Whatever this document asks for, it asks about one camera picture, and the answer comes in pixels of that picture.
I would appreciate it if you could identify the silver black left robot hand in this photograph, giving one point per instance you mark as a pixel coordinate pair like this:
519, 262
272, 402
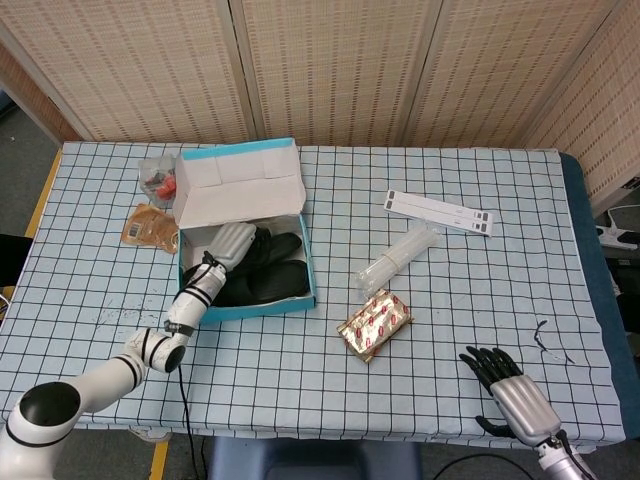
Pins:
232, 245

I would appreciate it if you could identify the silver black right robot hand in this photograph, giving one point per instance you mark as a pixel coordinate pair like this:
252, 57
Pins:
522, 405

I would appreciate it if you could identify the blue cardboard shoe box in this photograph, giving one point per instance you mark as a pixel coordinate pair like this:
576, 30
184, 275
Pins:
260, 312

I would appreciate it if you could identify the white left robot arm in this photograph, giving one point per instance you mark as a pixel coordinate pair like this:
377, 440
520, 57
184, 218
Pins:
190, 305

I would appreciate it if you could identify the black object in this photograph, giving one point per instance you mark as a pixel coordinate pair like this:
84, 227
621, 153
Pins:
12, 260

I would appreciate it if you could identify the black thread piece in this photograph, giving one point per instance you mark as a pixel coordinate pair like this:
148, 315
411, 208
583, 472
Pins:
537, 340

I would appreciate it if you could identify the brown foil pouch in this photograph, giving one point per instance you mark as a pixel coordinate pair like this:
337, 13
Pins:
147, 227

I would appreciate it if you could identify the clear bag red items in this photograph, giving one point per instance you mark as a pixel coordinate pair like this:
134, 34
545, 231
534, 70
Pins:
162, 190

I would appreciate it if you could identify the checked light blue tablecloth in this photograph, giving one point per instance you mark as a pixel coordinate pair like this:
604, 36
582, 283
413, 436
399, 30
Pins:
300, 375

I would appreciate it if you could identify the bundle of clear sticks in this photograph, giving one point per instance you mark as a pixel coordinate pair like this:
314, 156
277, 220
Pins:
395, 260

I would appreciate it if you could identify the gold foil pack red print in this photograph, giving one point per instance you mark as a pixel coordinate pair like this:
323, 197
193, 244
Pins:
375, 325

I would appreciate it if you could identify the white chair base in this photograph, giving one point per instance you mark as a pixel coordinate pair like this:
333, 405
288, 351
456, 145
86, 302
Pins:
617, 232

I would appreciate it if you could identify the white sneaker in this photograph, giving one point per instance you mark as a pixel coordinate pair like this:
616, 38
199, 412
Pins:
152, 435

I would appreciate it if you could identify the white flat strip package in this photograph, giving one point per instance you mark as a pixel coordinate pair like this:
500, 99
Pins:
440, 212

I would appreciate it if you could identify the dark blue padded table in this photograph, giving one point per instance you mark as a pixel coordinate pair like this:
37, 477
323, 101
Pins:
585, 200

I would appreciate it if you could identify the bamboo folding screen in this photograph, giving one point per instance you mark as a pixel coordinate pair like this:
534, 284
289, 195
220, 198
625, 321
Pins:
350, 60

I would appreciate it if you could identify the blue chair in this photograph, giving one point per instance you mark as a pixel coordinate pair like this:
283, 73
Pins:
310, 460

